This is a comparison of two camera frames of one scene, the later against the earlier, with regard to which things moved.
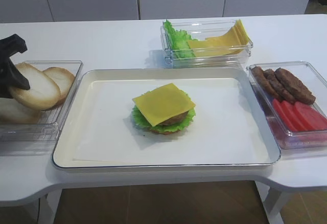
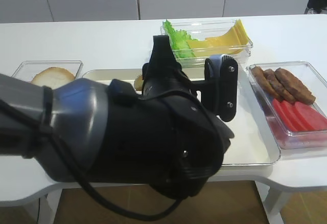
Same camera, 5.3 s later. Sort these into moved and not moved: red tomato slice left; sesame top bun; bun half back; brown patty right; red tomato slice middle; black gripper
Moved: black gripper; sesame top bun
Not moved: bun half back; brown patty right; red tomato slice left; red tomato slice middle
